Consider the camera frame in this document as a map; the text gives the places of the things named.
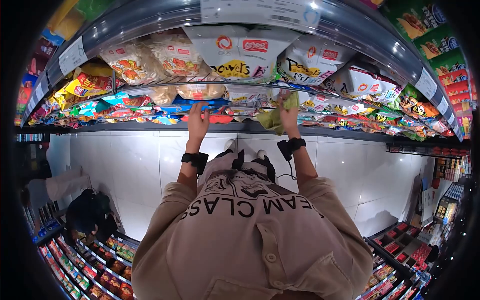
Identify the person's right hand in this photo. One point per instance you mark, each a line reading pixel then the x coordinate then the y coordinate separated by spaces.
pixel 289 119

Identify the person's left hand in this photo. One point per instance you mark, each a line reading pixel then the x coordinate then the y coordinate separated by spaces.
pixel 197 125

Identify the person's right fingers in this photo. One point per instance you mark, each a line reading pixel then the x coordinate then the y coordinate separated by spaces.
pixel 287 103

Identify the person's left thumb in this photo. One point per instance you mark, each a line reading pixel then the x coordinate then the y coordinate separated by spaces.
pixel 207 115

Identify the person's left fingers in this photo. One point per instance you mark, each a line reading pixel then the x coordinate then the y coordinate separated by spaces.
pixel 196 108

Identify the green cleaning cloth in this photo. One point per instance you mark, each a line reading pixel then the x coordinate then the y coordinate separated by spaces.
pixel 270 120

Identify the black wrist band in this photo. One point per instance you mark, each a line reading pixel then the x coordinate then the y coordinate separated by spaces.
pixel 290 146
pixel 195 159

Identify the person's legs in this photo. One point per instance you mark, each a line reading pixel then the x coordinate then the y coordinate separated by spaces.
pixel 225 159

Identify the person's body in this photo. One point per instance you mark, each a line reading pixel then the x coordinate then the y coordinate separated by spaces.
pixel 247 240

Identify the distant shop display stand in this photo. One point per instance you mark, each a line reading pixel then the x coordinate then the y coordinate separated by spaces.
pixel 446 183

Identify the low full shop shelf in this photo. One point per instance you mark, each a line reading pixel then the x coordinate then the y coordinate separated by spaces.
pixel 393 262
pixel 90 270

